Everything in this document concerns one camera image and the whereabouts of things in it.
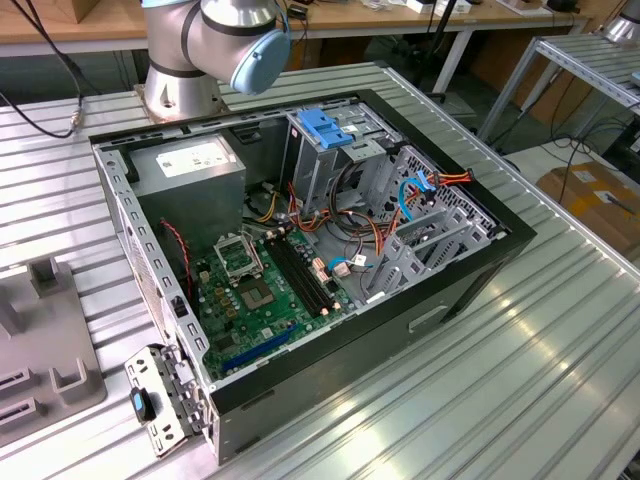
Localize CPU socket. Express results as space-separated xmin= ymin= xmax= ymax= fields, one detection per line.
xmin=236 ymin=277 xmax=277 ymax=312

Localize black RAM slot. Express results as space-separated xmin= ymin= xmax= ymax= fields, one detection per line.
xmin=274 ymin=234 xmax=335 ymax=309
xmin=263 ymin=238 xmax=321 ymax=317

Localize orange red power wire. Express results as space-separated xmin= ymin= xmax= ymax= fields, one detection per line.
xmin=373 ymin=168 xmax=474 ymax=259

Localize long wooden desk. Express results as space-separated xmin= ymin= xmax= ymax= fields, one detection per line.
xmin=0 ymin=0 xmax=596 ymax=96

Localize metal socket cover frame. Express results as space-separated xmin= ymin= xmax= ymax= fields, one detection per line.
xmin=213 ymin=233 xmax=265 ymax=281

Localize hinged metal slot bracket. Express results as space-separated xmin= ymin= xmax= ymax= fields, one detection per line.
xmin=123 ymin=342 xmax=214 ymax=460

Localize green motherboard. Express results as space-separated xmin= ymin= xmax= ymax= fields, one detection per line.
xmin=192 ymin=224 xmax=359 ymax=381

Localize grey optical drive cage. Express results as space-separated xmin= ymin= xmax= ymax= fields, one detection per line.
xmin=279 ymin=97 xmax=401 ymax=216

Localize small brown wooden box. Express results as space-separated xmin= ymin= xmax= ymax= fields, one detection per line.
xmin=72 ymin=0 xmax=104 ymax=25

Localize metal slat side table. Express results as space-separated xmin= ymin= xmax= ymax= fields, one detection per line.
xmin=477 ymin=34 xmax=640 ymax=146

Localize blue plastic drive latch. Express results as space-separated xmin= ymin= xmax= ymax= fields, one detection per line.
xmin=296 ymin=108 xmax=354 ymax=150

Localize yellow black power wire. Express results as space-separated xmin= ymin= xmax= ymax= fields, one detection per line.
xmin=243 ymin=184 xmax=281 ymax=224

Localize grey power supply unit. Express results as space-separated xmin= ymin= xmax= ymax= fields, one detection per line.
xmin=127 ymin=132 xmax=249 ymax=256

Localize open black PC case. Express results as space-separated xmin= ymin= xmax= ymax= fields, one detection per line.
xmin=87 ymin=88 xmax=539 ymax=467

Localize grey parts rack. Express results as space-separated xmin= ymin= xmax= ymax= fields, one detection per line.
xmin=0 ymin=256 xmax=109 ymax=449

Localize blue expansion slot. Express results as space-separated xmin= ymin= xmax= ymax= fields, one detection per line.
xmin=222 ymin=322 xmax=304 ymax=374

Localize blue data wire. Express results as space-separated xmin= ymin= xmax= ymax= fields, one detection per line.
xmin=398 ymin=170 xmax=441 ymax=224

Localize orange black wire bundle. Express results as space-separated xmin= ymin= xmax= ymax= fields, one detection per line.
xmin=287 ymin=180 xmax=396 ymax=251

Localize grey perforated disk bay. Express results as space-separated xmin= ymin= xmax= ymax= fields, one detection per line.
xmin=362 ymin=144 xmax=506 ymax=306

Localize small blue white wire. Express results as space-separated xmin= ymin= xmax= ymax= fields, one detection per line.
xmin=327 ymin=253 xmax=375 ymax=277

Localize black cable with metal plug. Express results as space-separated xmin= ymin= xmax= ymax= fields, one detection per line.
xmin=0 ymin=0 xmax=86 ymax=140

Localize brown cardboard box with labels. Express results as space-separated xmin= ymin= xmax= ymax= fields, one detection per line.
xmin=535 ymin=160 xmax=640 ymax=256

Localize white boxes on desk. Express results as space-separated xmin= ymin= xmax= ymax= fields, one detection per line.
xmin=405 ymin=0 xmax=474 ymax=16

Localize red black fan wire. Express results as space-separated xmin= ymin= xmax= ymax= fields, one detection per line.
xmin=159 ymin=217 xmax=195 ymax=301

